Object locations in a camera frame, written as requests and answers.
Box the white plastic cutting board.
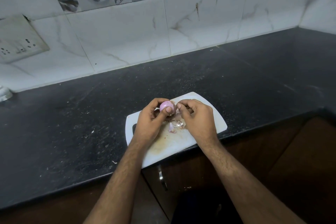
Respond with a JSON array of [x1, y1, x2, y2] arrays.
[[125, 92, 228, 169]]

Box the white scalloped ceramic cup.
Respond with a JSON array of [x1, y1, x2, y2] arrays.
[[0, 86, 14, 103]]

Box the onion peel scraps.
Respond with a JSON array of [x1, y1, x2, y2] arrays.
[[168, 116, 187, 134]]

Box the person's right hand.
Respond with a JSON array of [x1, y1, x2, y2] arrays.
[[176, 99, 221, 151]]

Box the person's left hand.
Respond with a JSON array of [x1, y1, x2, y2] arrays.
[[131, 98, 176, 150]]

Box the white wall socket plate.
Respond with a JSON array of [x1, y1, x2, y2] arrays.
[[0, 14, 50, 65]]

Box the metal cabinet door handle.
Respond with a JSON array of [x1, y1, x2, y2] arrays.
[[157, 164, 168, 191]]

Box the small pink onion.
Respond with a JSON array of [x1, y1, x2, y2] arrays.
[[159, 101, 176, 117]]

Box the person's dark trousers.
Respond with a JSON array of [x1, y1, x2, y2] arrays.
[[171, 185, 244, 224]]

